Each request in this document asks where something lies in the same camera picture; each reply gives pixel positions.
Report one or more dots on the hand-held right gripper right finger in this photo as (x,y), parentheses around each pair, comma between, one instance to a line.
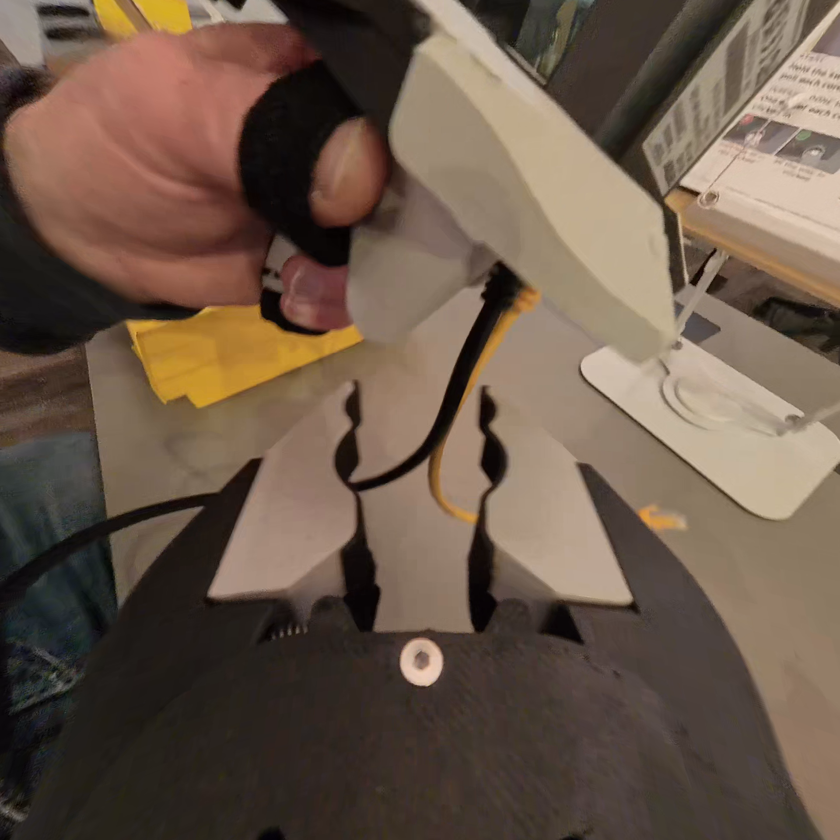
(551,531)

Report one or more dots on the person's legs in jeans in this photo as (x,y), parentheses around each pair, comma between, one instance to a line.
(52,623)

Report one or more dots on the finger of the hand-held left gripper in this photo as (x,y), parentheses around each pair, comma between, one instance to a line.
(525,197)

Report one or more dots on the white sign with black print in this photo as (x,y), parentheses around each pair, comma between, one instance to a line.
(709,118)

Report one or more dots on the yellow bin with black divider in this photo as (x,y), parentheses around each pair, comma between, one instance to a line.
(229,354)

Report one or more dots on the person's left hand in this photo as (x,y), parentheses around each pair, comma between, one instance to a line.
(131,164)

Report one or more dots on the instruction sheet on board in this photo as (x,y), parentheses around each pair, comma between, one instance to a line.
(787,151)

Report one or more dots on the white document stand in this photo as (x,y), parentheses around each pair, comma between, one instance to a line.
(754,472)

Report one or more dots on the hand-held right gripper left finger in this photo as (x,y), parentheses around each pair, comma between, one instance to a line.
(282,525)

